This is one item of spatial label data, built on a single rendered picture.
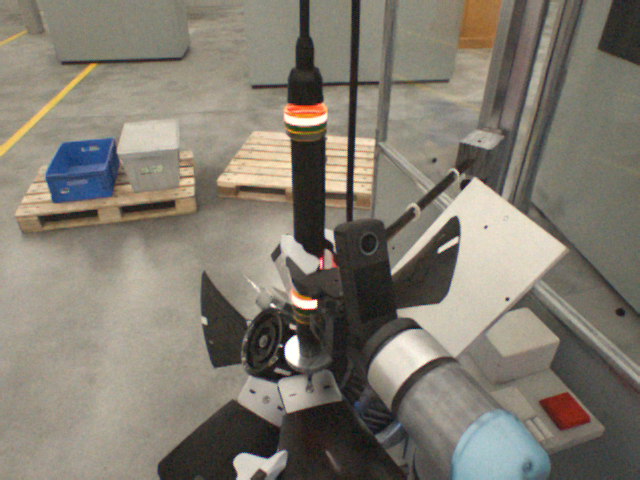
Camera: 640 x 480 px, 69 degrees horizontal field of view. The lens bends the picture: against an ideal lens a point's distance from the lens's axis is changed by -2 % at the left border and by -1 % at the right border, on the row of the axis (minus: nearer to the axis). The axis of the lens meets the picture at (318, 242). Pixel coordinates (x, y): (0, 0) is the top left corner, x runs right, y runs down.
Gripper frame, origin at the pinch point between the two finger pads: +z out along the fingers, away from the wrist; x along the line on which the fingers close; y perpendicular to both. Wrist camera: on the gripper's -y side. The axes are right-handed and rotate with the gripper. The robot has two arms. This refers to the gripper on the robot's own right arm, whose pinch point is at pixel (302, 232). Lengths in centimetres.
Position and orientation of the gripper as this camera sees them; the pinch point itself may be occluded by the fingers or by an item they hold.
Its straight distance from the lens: 58.5
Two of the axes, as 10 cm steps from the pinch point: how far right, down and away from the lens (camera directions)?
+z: -4.8, -5.1, 7.1
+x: 8.8, -2.7, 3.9
